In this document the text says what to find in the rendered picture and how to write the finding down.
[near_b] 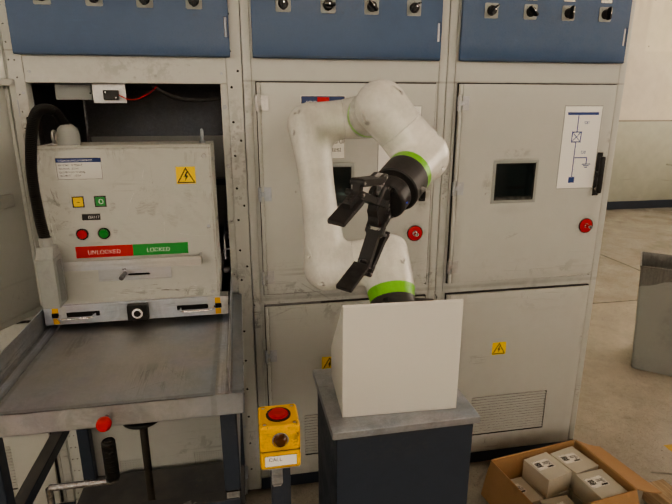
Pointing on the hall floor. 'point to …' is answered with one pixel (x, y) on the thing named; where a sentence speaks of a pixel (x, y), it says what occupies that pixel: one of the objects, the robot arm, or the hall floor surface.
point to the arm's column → (394, 466)
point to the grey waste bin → (654, 315)
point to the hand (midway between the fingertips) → (342, 253)
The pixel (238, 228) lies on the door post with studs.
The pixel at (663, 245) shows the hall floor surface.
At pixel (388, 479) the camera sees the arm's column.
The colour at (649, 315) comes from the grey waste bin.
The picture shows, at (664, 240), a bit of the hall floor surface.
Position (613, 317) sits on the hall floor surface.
